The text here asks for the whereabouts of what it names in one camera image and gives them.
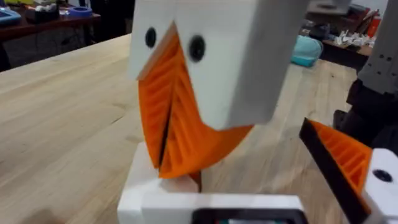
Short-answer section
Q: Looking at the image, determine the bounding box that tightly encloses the teal rounded object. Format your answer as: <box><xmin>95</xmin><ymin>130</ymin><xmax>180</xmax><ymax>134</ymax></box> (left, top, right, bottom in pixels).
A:
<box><xmin>290</xmin><ymin>34</ymin><xmax>324</xmax><ymax>68</ymax></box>

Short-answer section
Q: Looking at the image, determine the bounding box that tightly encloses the red orange bottle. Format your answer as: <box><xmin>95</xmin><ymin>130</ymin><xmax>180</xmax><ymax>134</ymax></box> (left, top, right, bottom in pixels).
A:
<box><xmin>366</xmin><ymin>15</ymin><xmax>382</xmax><ymax>39</ymax></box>

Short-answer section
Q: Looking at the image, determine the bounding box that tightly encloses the black box with clutter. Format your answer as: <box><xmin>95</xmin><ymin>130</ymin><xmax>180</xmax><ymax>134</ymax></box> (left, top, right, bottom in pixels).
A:
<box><xmin>24</xmin><ymin>2</ymin><xmax>60</xmax><ymax>24</ymax></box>

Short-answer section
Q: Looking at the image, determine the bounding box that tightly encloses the dark cluttered desk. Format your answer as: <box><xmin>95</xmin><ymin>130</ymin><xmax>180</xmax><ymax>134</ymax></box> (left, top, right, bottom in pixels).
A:
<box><xmin>320</xmin><ymin>39</ymin><xmax>374</xmax><ymax>71</ymax></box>

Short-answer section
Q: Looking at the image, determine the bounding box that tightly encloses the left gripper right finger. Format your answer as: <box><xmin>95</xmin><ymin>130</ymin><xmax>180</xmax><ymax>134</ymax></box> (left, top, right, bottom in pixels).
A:
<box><xmin>298</xmin><ymin>117</ymin><xmax>398</xmax><ymax>224</ymax></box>

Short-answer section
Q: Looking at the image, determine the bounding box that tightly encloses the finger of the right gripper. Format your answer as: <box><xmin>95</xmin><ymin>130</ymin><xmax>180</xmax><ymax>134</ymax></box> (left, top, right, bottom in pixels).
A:
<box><xmin>159</xmin><ymin>0</ymin><xmax>309</xmax><ymax>180</ymax></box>
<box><xmin>128</xmin><ymin>0</ymin><xmax>182</xmax><ymax>169</ymax></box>

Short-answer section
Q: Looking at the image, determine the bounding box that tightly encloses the heap of white parts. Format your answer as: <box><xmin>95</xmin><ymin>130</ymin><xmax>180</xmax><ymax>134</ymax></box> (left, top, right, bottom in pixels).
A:
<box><xmin>334</xmin><ymin>29</ymin><xmax>376</xmax><ymax>48</ymax></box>

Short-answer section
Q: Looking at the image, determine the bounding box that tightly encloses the blue plastic tray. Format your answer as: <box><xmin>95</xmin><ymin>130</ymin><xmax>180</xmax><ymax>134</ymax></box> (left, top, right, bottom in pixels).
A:
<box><xmin>0</xmin><ymin>7</ymin><xmax>22</xmax><ymax>26</ymax></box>

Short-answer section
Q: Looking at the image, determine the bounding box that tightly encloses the blue tape roll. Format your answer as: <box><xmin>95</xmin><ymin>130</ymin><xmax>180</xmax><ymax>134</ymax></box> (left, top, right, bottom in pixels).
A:
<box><xmin>67</xmin><ymin>6</ymin><xmax>93</xmax><ymax>19</ymax></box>

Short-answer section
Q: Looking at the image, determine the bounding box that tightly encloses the dark wooden side table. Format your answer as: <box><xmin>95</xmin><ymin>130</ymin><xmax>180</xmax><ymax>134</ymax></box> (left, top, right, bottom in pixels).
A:
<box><xmin>0</xmin><ymin>12</ymin><xmax>102</xmax><ymax>71</ymax></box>

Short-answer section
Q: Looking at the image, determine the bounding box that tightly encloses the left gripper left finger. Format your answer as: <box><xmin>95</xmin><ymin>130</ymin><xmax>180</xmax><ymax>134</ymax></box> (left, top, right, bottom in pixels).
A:
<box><xmin>117</xmin><ymin>142</ymin><xmax>200</xmax><ymax>224</ymax></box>

